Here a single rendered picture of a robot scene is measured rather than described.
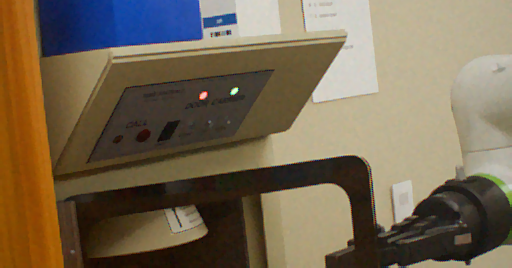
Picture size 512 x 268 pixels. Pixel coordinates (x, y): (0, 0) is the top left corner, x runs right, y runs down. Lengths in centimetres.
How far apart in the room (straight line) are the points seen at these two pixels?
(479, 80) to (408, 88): 89
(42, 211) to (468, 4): 172
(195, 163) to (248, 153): 8
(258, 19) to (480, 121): 38
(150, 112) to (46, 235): 16
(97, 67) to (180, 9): 10
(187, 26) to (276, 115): 21
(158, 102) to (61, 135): 9
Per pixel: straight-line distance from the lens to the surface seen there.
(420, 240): 108
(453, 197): 119
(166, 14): 88
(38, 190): 81
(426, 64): 224
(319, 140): 192
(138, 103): 89
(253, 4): 101
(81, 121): 86
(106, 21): 85
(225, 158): 108
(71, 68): 86
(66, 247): 92
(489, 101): 127
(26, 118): 80
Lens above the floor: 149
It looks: 3 degrees down
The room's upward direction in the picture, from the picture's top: 6 degrees counter-clockwise
